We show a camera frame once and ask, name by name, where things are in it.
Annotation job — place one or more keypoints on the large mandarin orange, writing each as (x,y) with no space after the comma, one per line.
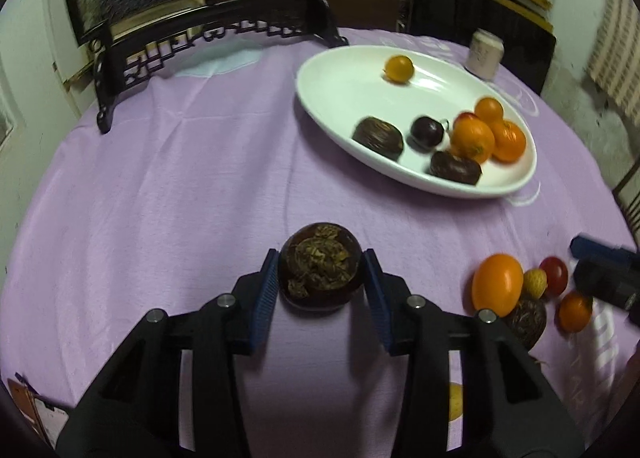
(574,312)

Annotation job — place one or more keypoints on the small mandarin orange back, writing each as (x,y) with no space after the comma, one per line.
(472,139)

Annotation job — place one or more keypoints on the checkered hanging cloth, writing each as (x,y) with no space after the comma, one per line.
(615,59)

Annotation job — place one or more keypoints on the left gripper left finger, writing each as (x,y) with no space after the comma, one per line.
(169,389)

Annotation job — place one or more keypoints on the wooden chair right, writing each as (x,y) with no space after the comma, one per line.
(626,195)

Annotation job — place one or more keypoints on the yellow-green tomato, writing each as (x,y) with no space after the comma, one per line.
(399,69)

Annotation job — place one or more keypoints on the medium mandarin orange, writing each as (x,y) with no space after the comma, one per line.
(510,141)

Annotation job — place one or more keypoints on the purple printed tablecloth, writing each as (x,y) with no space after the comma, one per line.
(212,164)

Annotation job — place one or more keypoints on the tan longan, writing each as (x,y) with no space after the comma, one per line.
(535,283)
(455,401)

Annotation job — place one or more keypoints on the orange tomato front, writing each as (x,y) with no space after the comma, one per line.
(497,284)

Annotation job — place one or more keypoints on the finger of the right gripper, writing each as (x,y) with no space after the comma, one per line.
(609,283)
(582,247)

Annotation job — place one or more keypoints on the red cherry tomato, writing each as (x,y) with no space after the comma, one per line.
(465,115)
(557,275)

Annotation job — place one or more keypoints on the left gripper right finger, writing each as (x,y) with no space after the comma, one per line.
(509,408)

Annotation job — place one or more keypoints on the black chair back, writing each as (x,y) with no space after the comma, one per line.
(528,48)

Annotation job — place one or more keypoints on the orange tomato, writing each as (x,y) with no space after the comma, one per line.
(488,109)
(497,284)

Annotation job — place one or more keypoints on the dark cherry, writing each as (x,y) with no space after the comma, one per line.
(426,133)

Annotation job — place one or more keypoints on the white beverage can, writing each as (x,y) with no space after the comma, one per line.
(484,55)

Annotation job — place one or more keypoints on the white oval plate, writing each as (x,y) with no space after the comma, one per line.
(340,87)

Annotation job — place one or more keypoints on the water chestnut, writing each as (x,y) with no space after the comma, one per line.
(318,267)
(455,169)
(380,137)
(527,321)

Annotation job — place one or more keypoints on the red tag card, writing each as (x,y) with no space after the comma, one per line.
(45,417)

